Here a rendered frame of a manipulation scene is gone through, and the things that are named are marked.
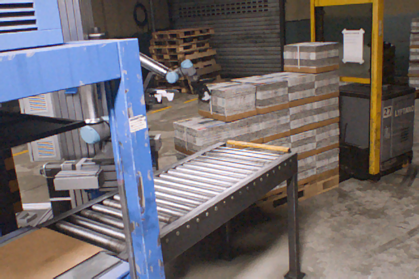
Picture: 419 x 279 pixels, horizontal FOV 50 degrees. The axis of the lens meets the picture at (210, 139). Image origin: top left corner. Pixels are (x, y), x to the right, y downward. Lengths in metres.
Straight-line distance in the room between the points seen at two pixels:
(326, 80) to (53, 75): 3.05
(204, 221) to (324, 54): 2.29
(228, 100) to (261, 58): 7.73
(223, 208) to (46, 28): 1.14
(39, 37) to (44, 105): 1.72
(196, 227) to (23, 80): 1.08
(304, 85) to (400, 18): 6.16
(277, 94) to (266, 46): 7.34
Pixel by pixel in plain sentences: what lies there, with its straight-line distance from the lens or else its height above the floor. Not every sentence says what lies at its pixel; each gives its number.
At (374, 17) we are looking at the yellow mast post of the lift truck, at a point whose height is 1.47.
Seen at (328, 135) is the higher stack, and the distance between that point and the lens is 4.05.
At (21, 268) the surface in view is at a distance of 1.75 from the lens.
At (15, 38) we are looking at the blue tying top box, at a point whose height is 1.58.
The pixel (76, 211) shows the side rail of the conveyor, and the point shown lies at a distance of 2.11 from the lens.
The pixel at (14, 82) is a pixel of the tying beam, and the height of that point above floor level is 1.49.
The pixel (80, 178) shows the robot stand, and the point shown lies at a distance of 2.77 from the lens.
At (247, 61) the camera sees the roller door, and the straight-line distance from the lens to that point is 11.16.
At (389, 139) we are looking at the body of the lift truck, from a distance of 4.50.
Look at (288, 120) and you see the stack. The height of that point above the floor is 0.73.
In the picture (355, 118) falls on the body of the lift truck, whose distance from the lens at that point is 4.52.
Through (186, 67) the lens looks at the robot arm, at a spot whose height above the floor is 1.25.
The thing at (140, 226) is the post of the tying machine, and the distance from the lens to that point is 1.37.
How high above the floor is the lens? 1.60
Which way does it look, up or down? 16 degrees down
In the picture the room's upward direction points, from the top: 4 degrees counter-clockwise
